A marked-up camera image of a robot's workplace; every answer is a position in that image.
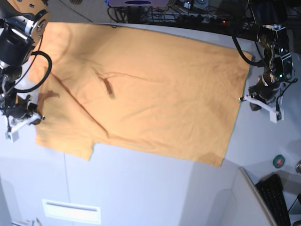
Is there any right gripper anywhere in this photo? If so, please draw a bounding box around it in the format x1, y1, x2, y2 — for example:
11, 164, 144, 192
1, 94, 41, 125

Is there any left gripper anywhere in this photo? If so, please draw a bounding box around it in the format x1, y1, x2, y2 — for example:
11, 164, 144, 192
248, 75, 283, 111

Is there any yellow orange t-shirt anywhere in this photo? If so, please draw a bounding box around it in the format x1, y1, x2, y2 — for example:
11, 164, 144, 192
36, 22, 249, 166

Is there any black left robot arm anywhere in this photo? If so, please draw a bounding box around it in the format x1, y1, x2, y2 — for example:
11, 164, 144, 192
232, 0, 297, 112

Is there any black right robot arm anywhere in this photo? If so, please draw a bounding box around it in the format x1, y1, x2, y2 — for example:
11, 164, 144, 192
0, 0, 52, 125

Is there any green tape roll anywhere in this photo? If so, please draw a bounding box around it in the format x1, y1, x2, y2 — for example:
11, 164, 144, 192
272, 154, 285, 169

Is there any metal knob at edge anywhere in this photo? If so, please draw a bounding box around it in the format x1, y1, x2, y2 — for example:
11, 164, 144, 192
295, 160, 301, 173

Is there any black keyboard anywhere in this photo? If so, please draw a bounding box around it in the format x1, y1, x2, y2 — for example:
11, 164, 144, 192
255, 174, 291, 226

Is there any white rectangular table inset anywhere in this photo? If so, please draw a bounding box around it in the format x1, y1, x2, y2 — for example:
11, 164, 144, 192
42, 199, 101, 225

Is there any white partition panel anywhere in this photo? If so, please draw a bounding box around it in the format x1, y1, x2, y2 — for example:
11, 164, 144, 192
179, 159, 277, 226

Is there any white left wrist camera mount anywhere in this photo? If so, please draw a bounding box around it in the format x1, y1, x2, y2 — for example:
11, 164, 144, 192
238, 95, 284, 123

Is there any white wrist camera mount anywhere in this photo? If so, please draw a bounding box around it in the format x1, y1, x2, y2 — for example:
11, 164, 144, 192
5, 112, 45, 143
238, 95, 284, 123

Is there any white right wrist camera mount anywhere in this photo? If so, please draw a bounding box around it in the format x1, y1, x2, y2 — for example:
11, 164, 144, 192
5, 112, 45, 143

